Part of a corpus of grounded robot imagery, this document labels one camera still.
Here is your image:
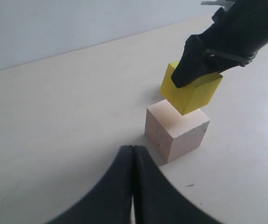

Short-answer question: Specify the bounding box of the large light wooden cube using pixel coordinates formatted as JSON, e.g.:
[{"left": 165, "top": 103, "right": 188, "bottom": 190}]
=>
[{"left": 144, "top": 100, "right": 210, "bottom": 163}]

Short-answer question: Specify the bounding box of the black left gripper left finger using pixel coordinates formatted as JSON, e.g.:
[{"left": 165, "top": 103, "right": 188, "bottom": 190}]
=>
[{"left": 49, "top": 146, "right": 134, "bottom": 224}]

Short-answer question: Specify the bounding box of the yellow painted cube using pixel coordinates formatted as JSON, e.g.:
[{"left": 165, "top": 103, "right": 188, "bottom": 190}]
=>
[{"left": 160, "top": 61, "right": 223, "bottom": 115}]

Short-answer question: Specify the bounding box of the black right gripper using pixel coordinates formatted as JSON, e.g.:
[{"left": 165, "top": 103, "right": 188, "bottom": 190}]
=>
[{"left": 172, "top": 0, "right": 268, "bottom": 88}]

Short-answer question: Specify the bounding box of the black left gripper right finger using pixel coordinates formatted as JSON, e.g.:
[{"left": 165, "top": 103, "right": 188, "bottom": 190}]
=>
[{"left": 132, "top": 146, "right": 220, "bottom": 224}]

